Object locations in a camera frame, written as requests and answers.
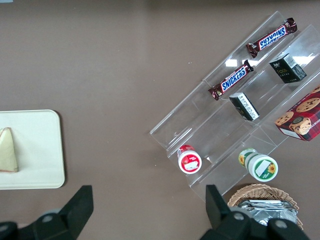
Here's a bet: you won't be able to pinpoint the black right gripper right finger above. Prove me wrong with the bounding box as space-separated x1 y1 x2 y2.
198 184 311 240

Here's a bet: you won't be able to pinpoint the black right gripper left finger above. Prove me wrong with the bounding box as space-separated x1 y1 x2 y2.
0 184 94 240

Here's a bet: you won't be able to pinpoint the plastic-wrapped triangle sandwich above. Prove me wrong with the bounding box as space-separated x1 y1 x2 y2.
0 127 19 173

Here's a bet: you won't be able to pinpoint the small tan wicker basket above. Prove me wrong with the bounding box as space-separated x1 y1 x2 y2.
227 184 305 231

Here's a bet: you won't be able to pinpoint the cream plastic tray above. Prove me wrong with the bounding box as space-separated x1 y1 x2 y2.
0 109 66 190

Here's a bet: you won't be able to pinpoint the silver foil packets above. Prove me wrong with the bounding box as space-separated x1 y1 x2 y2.
237 199 298 227

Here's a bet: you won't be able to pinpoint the green sunflower lidded cup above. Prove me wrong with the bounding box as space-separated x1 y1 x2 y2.
238 147 279 182

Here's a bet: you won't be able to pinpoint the red lidded yogurt cup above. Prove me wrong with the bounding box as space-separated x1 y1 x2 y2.
177 144 203 174

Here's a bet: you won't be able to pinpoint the clear acrylic tiered display stand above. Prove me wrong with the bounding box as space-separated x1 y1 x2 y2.
149 10 320 201

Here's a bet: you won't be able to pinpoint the small black carton box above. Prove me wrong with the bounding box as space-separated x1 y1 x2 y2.
269 52 308 85
228 91 260 122

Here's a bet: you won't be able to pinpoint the red chocolate chip cookie box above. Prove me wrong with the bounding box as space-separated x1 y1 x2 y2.
274 86 320 142

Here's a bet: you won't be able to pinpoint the brown Snickers chocolate bar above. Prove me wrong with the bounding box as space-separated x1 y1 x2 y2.
208 59 255 101
245 17 298 59

